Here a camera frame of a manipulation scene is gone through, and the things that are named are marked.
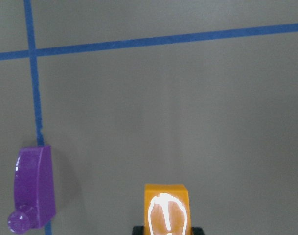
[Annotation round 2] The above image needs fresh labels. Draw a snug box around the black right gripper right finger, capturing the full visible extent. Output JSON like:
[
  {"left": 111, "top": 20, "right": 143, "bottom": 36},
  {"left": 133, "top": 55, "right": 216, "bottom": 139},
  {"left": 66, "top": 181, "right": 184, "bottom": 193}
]
[{"left": 192, "top": 227, "right": 205, "bottom": 235}]

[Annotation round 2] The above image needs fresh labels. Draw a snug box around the purple trapezoid block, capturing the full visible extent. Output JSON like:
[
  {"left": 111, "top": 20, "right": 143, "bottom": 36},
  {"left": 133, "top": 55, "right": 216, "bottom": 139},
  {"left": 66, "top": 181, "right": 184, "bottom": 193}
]
[{"left": 8, "top": 145, "right": 56, "bottom": 235}]

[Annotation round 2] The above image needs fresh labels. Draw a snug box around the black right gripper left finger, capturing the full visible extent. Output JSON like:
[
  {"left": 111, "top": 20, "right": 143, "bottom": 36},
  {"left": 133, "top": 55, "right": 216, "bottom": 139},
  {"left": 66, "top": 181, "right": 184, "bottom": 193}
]
[{"left": 132, "top": 226, "right": 144, "bottom": 235}]

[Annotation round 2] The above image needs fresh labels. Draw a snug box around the orange trapezoid block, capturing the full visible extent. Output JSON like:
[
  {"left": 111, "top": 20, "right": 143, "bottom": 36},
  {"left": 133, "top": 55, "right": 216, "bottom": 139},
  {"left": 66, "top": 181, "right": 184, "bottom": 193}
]
[{"left": 143, "top": 184, "right": 192, "bottom": 235}]

